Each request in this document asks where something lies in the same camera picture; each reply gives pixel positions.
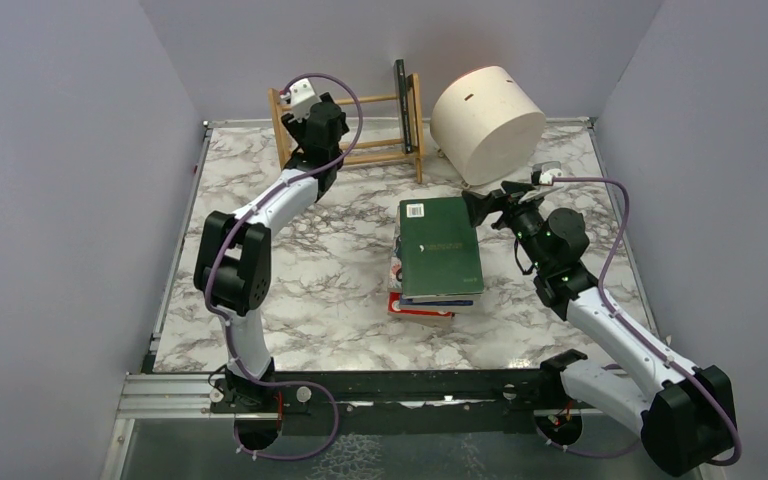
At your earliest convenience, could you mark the wooden dowel rack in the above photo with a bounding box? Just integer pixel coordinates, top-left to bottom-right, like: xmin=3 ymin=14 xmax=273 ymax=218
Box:
xmin=267 ymin=72 xmax=427 ymax=185

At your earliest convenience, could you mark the dark green hardcover book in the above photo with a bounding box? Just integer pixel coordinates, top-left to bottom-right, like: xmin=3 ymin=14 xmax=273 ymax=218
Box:
xmin=393 ymin=58 xmax=413 ymax=154

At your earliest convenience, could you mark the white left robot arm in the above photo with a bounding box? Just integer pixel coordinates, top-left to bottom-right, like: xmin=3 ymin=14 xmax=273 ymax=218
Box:
xmin=194 ymin=93 xmax=349 ymax=399

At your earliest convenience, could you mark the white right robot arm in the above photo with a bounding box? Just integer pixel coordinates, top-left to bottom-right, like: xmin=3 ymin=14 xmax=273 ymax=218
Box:
xmin=462 ymin=180 xmax=743 ymax=477

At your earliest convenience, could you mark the cream cylindrical lamp shade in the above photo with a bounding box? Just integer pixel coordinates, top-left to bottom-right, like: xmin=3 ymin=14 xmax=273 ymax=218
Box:
xmin=430 ymin=66 xmax=547 ymax=185

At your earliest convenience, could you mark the lime green paperback book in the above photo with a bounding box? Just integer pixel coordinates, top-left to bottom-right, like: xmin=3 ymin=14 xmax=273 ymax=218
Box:
xmin=390 ymin=223 xmax=402 ymax=281

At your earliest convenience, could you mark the floral cover book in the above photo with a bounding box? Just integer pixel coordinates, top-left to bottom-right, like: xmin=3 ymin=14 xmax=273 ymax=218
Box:
xmin=387 ymin=252 xmax=402 ymax=293

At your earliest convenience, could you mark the blue cover paperback book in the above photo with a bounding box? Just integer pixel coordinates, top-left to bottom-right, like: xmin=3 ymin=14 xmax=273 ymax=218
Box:
xmin=396 ymin=295 xmax=476 ymax=311

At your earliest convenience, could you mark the red spine paperback book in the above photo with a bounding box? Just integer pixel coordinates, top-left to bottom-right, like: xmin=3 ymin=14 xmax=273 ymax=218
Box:
xmin=387 ymin=292 xmax=454 ymax=320

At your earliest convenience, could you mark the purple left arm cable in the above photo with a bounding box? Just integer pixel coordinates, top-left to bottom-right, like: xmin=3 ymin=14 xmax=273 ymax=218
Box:
xmin=203 ymin=72 xmax=365 ymax=392

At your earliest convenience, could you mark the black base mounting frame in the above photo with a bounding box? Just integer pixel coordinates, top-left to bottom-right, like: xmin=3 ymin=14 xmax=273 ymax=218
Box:
xmin=208 ymin=368 xmax=583 ymax=444

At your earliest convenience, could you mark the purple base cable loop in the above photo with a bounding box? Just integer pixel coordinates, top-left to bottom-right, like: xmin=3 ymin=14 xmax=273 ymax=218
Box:
xmin=232 ymin=380 xmax=342 ymax=464

